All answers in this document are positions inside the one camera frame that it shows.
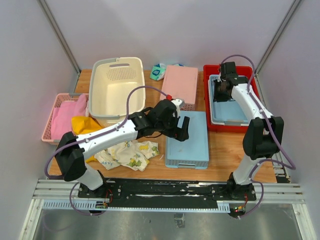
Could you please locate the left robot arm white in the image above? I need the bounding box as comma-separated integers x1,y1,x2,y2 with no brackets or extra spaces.
54,98,190,198

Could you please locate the teal white sock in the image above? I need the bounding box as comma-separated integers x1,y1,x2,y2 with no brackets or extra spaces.
149,63,168,81

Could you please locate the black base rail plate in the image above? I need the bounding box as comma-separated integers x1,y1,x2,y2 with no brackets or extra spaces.
77,178,257,209

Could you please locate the red plastic tray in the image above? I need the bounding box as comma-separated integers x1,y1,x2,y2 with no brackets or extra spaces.
203,64,249,133

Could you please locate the pink cloth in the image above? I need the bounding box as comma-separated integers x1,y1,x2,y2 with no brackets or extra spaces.
50,94,87,141

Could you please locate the slotted cable duct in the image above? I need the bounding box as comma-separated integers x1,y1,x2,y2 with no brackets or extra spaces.
42,199,231,214

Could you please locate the yellow cloth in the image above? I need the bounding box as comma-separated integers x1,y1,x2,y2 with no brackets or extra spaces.
71,115,105,163

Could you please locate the pink perforated basket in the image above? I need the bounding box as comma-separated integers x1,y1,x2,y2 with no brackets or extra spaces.
161,65,198,111

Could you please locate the large cream laundry basket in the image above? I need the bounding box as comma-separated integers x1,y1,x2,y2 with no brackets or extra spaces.
88,57,145,127

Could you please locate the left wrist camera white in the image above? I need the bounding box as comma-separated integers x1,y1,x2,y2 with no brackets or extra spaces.
171,98,185,118

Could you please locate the printed white baby cloth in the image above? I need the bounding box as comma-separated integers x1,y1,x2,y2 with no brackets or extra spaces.
93,140,160,172

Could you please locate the pink basket with clothes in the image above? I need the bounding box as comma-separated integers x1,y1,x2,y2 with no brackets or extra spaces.
41,93,89,145

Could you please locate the blue perforated basket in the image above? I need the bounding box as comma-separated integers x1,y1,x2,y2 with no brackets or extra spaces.
165,111,210,170
208,74,251,123

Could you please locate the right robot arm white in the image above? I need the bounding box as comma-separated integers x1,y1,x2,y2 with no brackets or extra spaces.
213,62,284,200

